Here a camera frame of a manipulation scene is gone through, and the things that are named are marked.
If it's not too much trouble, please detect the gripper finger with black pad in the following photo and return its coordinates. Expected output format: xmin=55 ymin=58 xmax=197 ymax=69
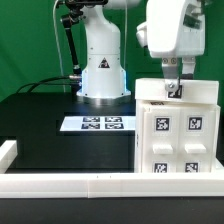
xmin=182 ymin=57 xmax=196 ymax=80
xmin=162 ymin=58 xmax=180 ymax=92

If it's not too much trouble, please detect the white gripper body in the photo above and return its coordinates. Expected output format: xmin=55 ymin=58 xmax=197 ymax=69
xmin=146 ymin=0 xmax=205 ymax=58

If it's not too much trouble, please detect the small white tagged box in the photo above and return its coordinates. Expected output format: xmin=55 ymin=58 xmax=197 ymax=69
xmin=135 ymin=78 xmax=219 ymax=104

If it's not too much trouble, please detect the white cabinet body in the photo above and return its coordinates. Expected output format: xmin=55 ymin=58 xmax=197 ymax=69
xmin=134 ymin=101 xmax=220 ymax=173

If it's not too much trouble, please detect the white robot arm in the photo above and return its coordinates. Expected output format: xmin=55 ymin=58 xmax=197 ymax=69
xmin=77 ymin=0 xmax=209 ymax=105

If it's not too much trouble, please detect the flat white tag board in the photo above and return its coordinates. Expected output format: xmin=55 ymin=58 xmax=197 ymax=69
xmin=60 ymin=116 xmax=135 ymax=132

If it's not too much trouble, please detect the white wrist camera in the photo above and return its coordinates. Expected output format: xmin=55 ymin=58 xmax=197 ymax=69
xmin=136 ymin=22 xmax=148 ymax=48

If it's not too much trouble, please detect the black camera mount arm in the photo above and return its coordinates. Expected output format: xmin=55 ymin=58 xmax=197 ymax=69
xmin=55 ymin=0 xmax=109 ymax=72

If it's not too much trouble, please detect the white hanging cable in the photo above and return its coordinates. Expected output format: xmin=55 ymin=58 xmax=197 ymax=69
xmin=52 ymin=0 xmax=67 ymax=94

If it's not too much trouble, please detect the black cable bundle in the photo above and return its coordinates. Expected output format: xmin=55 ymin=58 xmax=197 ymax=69
xmin=15 ymin=75 xmax=83 ymax=94

